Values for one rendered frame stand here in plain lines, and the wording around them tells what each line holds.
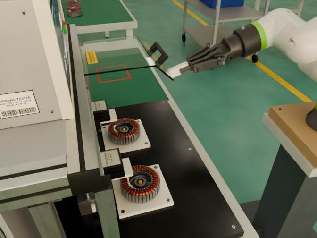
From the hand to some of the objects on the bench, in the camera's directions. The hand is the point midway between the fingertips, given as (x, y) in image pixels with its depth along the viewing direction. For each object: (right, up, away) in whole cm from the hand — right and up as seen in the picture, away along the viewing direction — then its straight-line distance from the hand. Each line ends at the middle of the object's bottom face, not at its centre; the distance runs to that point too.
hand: (178, 69), depth 89 cm
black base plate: (-16, -31, +1) cm, 36 cm away
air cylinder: (-26, -39, -13) cm, 48 cm away
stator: (-12, -35, -10) cm, 39 cm away
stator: (-18, -22, +8) cm, 30 cm away
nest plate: (-12, -36, -9) cm, 39 cm away
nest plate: (-18, -22, +9) cm, 30 cm away
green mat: (-55, +2, +46) cm, 72 cm away
